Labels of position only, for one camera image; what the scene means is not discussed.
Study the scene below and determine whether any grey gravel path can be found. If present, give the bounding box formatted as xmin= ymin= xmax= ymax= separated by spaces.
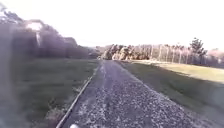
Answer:
xmin=60 ymin=59 xmax=214 ymax=128

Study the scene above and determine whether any pale kerb strip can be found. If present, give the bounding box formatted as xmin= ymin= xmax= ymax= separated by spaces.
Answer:
xmin=55 ymin=63 xmax=102 ymax=128

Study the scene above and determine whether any row of pale-trunked trees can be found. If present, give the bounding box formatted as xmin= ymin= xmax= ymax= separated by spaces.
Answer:
xmin=99 ymin=37 xmax=224 ymax=70

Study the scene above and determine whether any row of dark trees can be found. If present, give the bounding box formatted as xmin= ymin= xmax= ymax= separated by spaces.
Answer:
xmin=0 ymin=6 xmax=102 ymax=61

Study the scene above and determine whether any grass verge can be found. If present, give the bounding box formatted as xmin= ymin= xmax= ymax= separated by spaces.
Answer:
xmin=116 ymin=59 xmax=224 ymax=128

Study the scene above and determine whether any grass field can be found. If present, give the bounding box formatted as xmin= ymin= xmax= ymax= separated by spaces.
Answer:
xmin=0 ymin=57 xmax=100 ymax=128

